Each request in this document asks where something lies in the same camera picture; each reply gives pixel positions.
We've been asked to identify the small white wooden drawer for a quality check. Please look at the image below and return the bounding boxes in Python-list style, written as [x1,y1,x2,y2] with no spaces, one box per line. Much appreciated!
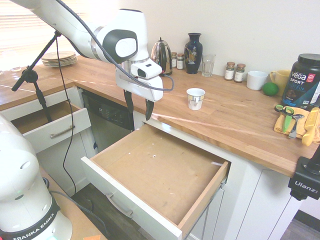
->
[9,99,92,155]

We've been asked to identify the green lime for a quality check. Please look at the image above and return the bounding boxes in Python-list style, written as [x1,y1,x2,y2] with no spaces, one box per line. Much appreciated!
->
[261,82,280,97]

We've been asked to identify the black protein powder tub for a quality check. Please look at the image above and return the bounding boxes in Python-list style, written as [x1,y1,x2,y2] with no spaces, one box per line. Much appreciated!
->
[280,53,320,109]

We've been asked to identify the window blinds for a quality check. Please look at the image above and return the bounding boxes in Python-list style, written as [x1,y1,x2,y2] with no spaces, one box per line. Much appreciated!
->
[0,0,84,55]

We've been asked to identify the yellow cloth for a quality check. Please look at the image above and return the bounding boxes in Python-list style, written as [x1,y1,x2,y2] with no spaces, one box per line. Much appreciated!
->
[273,107,320,145]

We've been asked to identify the green handled scissors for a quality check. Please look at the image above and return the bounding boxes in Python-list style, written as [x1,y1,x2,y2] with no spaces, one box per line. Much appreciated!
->
[274,104,297,134]

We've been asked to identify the large white wooden drawer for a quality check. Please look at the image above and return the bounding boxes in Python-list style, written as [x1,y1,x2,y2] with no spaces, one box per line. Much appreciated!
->
[80,124,232,240]

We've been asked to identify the thin black cable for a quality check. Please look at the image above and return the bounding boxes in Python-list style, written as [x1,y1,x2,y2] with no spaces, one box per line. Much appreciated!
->
[54,34,77,199]

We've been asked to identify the dark blue floral vase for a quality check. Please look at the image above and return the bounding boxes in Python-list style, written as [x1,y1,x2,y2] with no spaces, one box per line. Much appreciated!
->
[184,32,204,75]

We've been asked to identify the black boom stand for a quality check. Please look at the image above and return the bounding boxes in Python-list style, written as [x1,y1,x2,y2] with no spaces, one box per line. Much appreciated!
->
[11,31,63,124]

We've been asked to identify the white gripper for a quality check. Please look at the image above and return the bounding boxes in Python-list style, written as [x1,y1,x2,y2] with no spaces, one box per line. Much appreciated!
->
[115,68,164,121]

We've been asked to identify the yellow banana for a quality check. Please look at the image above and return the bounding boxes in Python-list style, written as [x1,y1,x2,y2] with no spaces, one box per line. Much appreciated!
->
[301,106,320,147]

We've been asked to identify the yellow mug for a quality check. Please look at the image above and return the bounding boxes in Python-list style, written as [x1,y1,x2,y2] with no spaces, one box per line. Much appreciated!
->
[269,69,292,95]

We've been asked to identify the stainless steel electric kettle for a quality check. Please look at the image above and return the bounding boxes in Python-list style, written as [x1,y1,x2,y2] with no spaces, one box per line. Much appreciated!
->
[150,36,174,77]

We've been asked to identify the stack of beige plates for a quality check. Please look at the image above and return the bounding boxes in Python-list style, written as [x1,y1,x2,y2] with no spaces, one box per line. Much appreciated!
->
[41,51,79,68]

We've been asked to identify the black dishwasher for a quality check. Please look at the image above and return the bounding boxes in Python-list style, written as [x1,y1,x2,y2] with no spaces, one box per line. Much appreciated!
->
[81,89,135,154]

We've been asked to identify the plain white cup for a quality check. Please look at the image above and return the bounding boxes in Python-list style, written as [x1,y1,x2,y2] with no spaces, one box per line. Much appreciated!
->
[246,70,269,91]

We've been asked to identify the black clamp camera mount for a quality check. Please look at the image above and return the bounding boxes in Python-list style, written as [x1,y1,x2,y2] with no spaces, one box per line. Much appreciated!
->
[287,139,320,201]

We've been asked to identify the grey floor cable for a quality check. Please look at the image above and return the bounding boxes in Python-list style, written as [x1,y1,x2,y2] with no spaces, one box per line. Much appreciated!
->
[49,190,111,240]

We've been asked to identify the clear drinking glass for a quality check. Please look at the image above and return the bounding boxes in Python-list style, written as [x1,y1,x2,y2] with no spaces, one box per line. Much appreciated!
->
[201,53,217,78]

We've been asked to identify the white kitchen cabinet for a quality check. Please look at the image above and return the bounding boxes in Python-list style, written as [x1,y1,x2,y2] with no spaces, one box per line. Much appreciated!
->
[0,86,305,240]

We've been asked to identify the small white printed mug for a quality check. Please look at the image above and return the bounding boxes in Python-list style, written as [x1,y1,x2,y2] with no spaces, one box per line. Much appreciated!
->
[186,87,206,111]

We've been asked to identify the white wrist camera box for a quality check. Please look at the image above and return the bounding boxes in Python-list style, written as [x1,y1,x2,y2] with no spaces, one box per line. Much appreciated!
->
[130,59,163,80]

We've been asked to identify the grey braided cable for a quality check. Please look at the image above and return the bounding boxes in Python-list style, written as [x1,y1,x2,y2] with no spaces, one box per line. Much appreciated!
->
[55,0,175,92]

